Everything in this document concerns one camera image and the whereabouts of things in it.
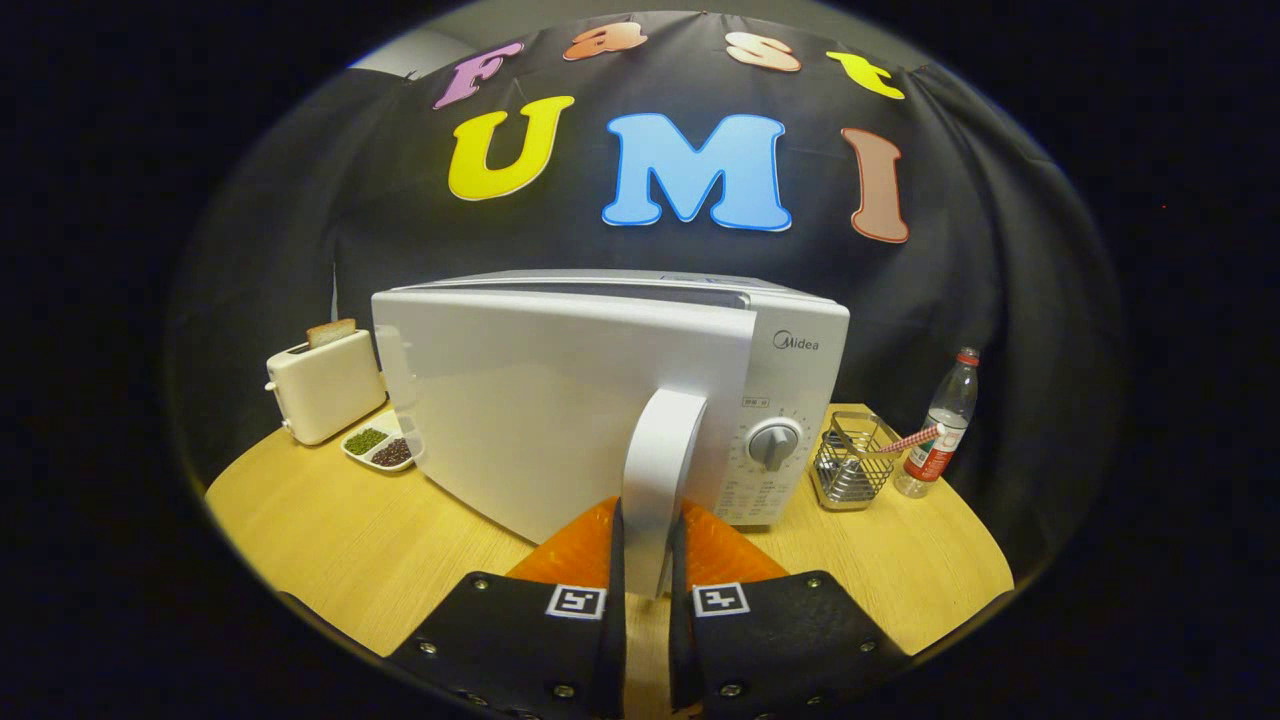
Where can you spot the toast bread slice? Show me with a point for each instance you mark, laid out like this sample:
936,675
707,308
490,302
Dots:
330,333

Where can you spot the white divided bean dish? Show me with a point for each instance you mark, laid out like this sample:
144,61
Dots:
385,450

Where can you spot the white microwave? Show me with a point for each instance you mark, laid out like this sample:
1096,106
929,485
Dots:
550,400

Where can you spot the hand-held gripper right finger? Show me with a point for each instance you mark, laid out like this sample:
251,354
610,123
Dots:
680,650

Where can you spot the clear plastic water bottle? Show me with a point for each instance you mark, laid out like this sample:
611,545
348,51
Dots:
945,420

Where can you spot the pink striped straw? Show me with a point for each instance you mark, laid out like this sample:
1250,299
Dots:
905,441

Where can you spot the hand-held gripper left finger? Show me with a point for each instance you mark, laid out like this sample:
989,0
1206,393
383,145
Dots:
615,640

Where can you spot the white toaster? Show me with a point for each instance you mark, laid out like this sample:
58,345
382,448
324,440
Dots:
325,390

